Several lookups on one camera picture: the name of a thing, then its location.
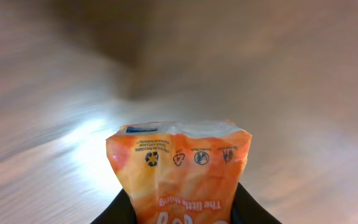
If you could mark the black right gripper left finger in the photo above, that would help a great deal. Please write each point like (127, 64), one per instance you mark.
(119, 211)

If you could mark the orange tissue pack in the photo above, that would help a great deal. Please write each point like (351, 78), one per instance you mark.
(180, 172)

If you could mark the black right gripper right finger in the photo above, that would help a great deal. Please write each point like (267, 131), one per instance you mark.
(246, 210)

